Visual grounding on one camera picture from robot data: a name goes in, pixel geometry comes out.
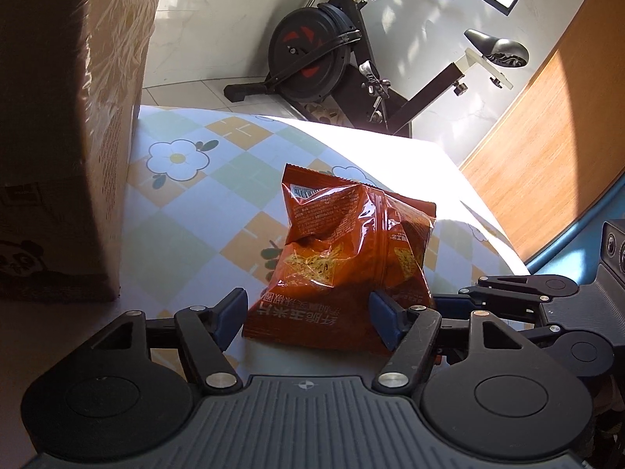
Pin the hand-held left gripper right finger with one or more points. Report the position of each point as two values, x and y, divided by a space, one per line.
385 320

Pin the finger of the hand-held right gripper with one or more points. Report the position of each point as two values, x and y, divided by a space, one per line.
539 336
508 283

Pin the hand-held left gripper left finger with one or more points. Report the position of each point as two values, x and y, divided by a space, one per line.
229 320

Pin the orange chip bag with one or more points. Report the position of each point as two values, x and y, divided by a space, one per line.
337 254

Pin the brown cardboard box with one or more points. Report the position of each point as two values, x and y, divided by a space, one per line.
58 132

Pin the floral tablecloth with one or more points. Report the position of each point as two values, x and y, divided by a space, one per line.
205 195

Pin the wooden door panel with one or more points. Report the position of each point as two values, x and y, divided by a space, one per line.
551 132

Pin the patterned slipper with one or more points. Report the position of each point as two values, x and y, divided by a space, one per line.
322 113

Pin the black exercise bike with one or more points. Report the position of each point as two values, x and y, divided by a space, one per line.
307 53

